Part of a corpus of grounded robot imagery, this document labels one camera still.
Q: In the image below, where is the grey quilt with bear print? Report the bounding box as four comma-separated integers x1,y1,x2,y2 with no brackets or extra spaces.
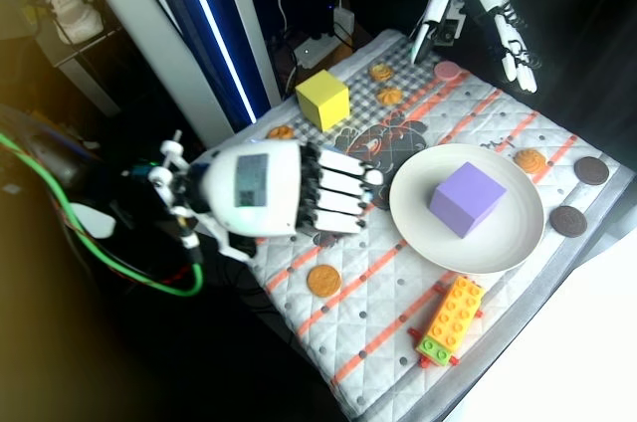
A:
198,28,623,422

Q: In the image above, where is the cream round plate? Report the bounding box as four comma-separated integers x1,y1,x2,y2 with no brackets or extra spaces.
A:
388,142,546,276

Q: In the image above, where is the flat orange round toy cookie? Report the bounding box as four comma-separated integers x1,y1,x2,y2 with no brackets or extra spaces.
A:
306,264,343,299

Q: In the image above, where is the pink round toy cookie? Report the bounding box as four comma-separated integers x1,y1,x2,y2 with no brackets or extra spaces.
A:
433,61,462,80

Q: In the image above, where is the orange and green brick toy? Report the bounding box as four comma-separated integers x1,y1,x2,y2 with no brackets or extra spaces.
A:
407,275,487,368

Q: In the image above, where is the yellow foam cube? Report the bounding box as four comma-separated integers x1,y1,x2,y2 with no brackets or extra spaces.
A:
295,69,351,132

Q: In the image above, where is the purple foam cube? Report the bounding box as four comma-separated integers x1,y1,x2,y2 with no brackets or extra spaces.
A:
428,161,508,239

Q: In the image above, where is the white figurine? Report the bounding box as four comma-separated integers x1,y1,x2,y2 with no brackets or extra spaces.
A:
47,0,106,46

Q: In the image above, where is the white power adapter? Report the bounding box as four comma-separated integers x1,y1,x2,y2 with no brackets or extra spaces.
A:
331,6,356,39

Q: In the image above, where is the white power strip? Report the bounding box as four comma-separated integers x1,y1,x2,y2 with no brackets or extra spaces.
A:
293,36,345,69

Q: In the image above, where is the grey shelf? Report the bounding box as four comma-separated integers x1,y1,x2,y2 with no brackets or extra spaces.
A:
29,18,128,118

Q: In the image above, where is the green cable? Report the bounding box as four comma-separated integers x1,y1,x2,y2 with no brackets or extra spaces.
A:
0,131,205,299

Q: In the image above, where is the brown round toy cookie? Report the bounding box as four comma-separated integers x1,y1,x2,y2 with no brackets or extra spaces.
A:
549,205,589,239
573,156,610,186

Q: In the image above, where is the white pillar with blue light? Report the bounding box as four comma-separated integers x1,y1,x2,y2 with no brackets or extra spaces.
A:
69,0,283,145

